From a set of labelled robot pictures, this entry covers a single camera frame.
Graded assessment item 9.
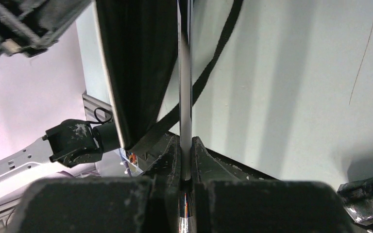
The black sport racket bag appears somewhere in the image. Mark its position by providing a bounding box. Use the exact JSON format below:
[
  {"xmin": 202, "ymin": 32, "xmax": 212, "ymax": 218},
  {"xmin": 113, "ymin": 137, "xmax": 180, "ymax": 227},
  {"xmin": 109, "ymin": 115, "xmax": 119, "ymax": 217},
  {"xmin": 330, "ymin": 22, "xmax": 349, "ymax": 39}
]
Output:
[{"xmin": 91, "ymin": 0, "xmax": 244, "ymax": 151}]

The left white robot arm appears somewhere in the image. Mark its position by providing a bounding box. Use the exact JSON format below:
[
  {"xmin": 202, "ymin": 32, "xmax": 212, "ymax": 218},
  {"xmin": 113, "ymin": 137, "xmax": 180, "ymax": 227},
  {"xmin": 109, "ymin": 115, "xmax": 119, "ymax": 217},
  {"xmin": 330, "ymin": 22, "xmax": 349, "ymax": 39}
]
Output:
[{"xmin": 0, "ymin": 3, "xmax": 112, "ymax": 204}]

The badminton racket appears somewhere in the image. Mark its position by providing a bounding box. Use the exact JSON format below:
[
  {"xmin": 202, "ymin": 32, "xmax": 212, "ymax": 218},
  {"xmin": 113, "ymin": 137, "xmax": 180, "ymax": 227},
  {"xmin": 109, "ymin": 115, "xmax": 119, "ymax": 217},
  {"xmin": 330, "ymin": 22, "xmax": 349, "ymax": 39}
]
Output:
[{"xmin": 177, "ymin": 0, "xmax": 196, "ymax": 233}]

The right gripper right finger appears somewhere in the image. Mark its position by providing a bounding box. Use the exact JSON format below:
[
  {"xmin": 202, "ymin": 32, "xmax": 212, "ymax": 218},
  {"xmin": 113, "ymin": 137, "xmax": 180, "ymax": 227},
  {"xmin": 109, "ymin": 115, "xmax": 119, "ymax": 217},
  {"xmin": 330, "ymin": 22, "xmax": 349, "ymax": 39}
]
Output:
[{"xmin": 191, "ymin": 137, "xmax": 354, "ymax": 233}]

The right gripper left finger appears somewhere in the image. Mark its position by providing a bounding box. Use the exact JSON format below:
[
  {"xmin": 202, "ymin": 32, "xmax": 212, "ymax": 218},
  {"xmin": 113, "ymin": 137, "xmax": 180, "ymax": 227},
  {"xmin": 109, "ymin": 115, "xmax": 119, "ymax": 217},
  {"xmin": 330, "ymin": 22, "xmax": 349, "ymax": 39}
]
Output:
[{"xmin": 8, "ymin": 135, "xmax": 180, "ymax": 233}]

